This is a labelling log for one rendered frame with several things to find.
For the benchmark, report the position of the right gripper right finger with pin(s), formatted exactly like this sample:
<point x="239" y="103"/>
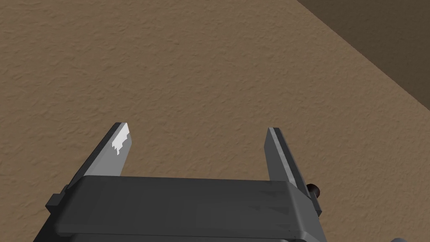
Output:
<point x="281" y="161"/>

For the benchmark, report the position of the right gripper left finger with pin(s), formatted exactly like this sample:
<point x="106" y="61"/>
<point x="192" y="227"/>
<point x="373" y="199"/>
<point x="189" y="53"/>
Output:
<point x="108" y="158"/>

